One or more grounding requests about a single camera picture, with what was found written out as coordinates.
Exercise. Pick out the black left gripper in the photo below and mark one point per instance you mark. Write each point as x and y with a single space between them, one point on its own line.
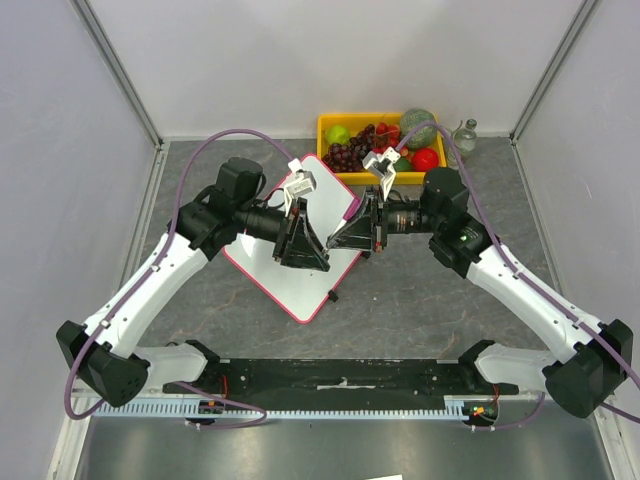
304 252

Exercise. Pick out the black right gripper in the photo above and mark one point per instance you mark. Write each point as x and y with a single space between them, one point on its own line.
375 220

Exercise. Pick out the white purple whiteboard marker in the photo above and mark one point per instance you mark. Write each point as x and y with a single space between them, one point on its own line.
347 215

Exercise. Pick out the pink framed whiteboard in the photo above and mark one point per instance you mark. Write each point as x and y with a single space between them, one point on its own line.
300 292

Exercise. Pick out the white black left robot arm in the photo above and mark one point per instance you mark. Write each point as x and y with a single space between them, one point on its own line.
103 351

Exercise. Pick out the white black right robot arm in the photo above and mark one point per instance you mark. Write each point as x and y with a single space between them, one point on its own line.
585 359

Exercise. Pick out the dark purple grape bunch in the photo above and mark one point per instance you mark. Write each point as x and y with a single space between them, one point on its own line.
348 158

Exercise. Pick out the green avocado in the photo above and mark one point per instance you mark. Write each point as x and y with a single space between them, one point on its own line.
403 165

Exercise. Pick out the yellow plastic fruit bin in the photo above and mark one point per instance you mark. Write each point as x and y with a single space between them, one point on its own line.
356 121

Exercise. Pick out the red tomato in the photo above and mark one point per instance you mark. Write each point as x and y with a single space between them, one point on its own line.
424 160

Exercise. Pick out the green apple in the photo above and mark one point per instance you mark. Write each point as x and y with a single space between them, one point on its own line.
337 134

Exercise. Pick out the green netted melon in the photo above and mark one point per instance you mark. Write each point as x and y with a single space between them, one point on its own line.
422 137

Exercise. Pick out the clear glass bottle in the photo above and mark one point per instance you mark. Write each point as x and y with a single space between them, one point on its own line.
464 138

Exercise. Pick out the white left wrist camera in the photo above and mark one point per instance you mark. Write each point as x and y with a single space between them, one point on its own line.
298 184

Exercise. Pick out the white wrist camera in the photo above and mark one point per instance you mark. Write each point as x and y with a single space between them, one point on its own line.
382 165
298 184

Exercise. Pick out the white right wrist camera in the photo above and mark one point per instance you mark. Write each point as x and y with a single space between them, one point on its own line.
382 165

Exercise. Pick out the left aluminium frame post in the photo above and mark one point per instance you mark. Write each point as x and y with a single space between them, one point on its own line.
107 51

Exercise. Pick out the aluminium frame post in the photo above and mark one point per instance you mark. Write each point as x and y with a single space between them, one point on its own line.
107 51
569 40

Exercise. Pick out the right aluminium frame post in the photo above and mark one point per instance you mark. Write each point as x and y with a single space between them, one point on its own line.
569 40

